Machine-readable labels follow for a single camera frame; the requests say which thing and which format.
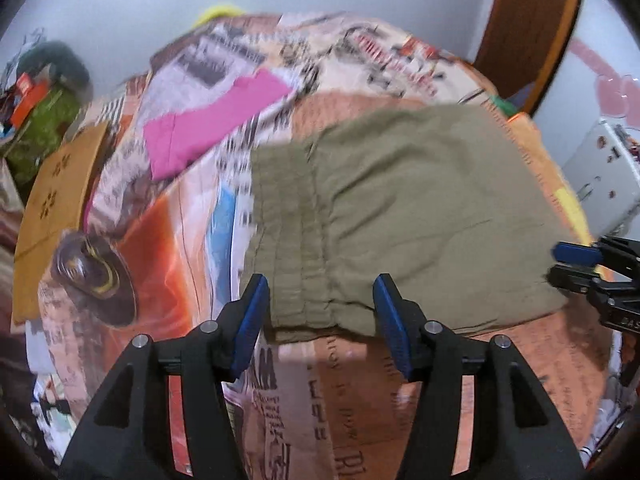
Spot olive green pants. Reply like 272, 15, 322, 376
244, 105, 570, 342

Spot orange yellow blanket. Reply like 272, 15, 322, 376
484, 96, 594, 245

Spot white appliance with stickers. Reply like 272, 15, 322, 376
562, 119, 639, 237

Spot newspaper print bed quilt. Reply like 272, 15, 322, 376
21, 14, 610, 479

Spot pink folded garment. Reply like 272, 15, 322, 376
143, 70, 293, 181

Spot green patterned storage box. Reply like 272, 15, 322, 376
1, 86, 80, 188

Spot orange box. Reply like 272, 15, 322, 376
11, 73, 49, 129

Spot dark grey plush toy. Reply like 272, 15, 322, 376
16, 40, 90, 91

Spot yellow pillow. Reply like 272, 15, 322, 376
192, 3, 244, 28

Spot brown wooden door frame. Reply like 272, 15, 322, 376
473, 0, 580, 117

